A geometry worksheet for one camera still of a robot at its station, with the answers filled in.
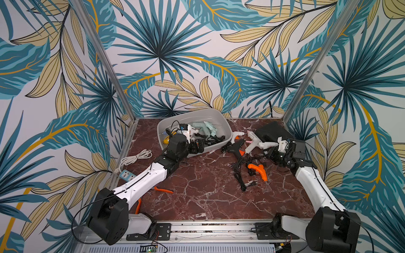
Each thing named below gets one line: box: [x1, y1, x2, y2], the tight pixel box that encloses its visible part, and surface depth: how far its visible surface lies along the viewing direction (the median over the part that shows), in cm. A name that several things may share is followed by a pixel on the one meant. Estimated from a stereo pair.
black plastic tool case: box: [254, 121, 295, 143], surface depth 108 cm
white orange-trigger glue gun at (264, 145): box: [257, 141, 279, 150], surface depth 90 cm
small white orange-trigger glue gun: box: [230, 131, 245, 144], surface depth 111 cm
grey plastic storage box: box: [157, 108, 234, 158], surface depth 110 cm
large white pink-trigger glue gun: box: [244, 130, 269, 154], surface depth 105 cm
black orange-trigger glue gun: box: [227, 139, 246, 159], surface depth 102 cm
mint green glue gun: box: [192, 121, 208, 135], surface depth 112 cm
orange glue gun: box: [247, 163, 268, 182], surface depth 93 cm
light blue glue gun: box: [203, 121, 218, 137], surface depth 109 cm
